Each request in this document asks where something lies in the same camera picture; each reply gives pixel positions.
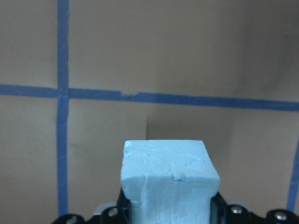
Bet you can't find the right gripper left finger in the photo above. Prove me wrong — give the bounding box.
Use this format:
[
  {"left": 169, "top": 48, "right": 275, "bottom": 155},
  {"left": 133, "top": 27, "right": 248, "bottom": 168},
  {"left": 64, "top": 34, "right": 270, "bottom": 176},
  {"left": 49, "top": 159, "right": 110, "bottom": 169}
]
[{"left": 116, "top": 189, "right": 132, "bottom": 224}]

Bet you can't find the light blue foam block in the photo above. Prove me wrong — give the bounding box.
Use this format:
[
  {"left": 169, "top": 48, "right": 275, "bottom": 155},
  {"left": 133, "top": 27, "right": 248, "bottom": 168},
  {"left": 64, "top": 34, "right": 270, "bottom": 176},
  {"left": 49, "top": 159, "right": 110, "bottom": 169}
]
[{"left": 121, "top": 140, "right": 220, "bottom": 224}]

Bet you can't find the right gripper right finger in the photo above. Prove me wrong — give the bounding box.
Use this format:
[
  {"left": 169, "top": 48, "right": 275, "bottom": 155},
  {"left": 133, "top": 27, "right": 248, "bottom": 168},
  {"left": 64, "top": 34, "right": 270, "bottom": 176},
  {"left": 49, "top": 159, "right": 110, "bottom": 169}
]
[{"left": 210, "top": 192, "right": 227, "bottom": 224}]

